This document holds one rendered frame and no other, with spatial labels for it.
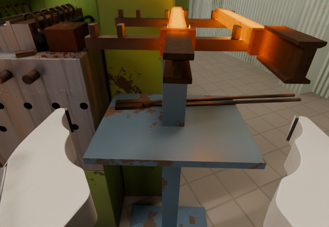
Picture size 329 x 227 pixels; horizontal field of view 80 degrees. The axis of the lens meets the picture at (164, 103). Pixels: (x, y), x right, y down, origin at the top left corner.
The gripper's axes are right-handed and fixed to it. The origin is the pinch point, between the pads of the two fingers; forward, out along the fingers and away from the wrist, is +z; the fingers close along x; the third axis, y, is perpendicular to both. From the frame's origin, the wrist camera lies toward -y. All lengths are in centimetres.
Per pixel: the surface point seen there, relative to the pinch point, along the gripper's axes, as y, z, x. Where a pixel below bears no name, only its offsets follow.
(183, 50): -1.3, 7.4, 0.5
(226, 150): 26.3, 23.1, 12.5
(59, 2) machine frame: 2, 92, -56
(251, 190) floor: 103, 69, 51
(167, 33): -1.3, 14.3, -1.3
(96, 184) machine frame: 64, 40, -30
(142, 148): 26.3, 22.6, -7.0
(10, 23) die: 3, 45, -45
